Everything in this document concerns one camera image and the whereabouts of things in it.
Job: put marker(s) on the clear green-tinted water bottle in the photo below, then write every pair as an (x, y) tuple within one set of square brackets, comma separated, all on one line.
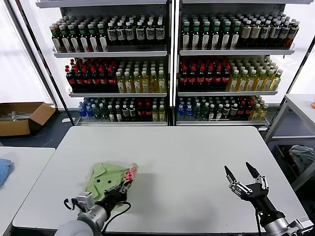
[(97, 113), (104, 113), (204, 112), (197, 112)]

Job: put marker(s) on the dark tea bottle green cap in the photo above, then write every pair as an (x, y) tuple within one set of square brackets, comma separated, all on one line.
[(196, 37), (206, 37), (225, 37), (66, 41), (215, 37), (186, 37), (85, 41), (57, 41), (235, 37), (94, 41), (103, 41), (75, 41)]

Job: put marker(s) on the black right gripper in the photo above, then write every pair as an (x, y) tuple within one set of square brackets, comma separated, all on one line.
[(261, 199)]

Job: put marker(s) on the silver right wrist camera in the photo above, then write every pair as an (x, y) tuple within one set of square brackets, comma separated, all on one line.
[(302, 223)]

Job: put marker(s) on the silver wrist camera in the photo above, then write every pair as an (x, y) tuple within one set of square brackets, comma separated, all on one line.
[(302, 223), (85, 199)]

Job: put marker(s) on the small dark drink bottle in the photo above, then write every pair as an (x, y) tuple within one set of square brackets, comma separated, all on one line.
[(219, 113), (125, 111), (132, 111), (234, 111), (111, 114), (227, 111), (212, 113), (118, 114)]

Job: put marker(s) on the grey metal shelf rack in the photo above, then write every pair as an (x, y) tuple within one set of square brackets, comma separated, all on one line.
[(110, 53), (236, 52)]

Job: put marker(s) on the white side table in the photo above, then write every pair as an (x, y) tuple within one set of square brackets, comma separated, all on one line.
[(24, 159)]

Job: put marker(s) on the light blue garment pile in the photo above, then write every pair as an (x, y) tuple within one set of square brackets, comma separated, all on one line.
[(301, 155)]

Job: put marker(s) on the grey frame table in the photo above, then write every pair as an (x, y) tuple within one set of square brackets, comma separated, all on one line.
[(299, 103)]

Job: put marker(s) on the dark drink bottle beige label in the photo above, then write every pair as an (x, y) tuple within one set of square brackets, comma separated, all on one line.
[(246, 34), (256, 34)]

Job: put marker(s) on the black slanted window pole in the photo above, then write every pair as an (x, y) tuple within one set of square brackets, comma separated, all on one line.
[(64, 100), (303, 63)]

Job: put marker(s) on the metal parts bundle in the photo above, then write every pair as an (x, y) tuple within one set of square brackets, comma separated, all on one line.
[(21, 114)]

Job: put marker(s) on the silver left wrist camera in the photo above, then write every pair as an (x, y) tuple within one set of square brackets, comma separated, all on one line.
[(85, 199)]

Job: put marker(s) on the cola bottle red cap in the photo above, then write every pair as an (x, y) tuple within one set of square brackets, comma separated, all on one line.
[(96, 80), (87, 80), (71, 80), (79, 80), (241, 110), (249, 110), (200, 79), (192, 79), (217, 79), (226, 79), (104, 80), (183, 79), (112, 80), (209, 79), (148, 113), (140, 113)]

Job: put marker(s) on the blue folded cloth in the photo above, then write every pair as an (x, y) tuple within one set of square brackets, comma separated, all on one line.
[(3, 172)]

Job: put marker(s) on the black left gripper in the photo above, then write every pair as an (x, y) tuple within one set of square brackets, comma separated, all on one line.
[(114, 196)]

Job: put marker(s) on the brown cardboard box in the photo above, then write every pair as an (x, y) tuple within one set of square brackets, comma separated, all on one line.
[(14, 127)]

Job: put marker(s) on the blue water bottle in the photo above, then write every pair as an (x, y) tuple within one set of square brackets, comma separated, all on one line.
[(90, 113), (189, 111), (83, 110), (181, 111)]

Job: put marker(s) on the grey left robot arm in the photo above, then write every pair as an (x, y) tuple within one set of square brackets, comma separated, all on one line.
[(96, 214)]

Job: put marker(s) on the grey window mullion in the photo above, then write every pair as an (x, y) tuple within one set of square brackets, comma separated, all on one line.
[(30, 50)]

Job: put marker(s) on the small orange object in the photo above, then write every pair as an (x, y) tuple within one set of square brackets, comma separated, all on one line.
[(313, 104)]

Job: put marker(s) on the small white floor object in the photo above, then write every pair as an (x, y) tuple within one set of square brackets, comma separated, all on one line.
[(65, 120)]

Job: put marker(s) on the green collared garment red trim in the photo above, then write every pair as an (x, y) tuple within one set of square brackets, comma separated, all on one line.
[(108, 172)]

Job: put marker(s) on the dark drink bottle white label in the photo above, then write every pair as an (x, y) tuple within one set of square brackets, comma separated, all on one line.
[(140, 34), (121, 34), (284, 34), (265, 34), (112, 34), (293, 34), (274, 34), (150, 34), (130, 34), (160, 34)]

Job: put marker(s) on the yellow tea bottle green label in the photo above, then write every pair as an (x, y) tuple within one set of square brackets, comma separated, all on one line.
[(153, 82), (137, 83), (242, 82), (155, 114), (120, 83), (251, 82), (233, 82), (263, 113), (162, 82), (128, 83), (256, 113), (162, 114), (260, 82), (277, 82), (145, 83), (268, 82)]

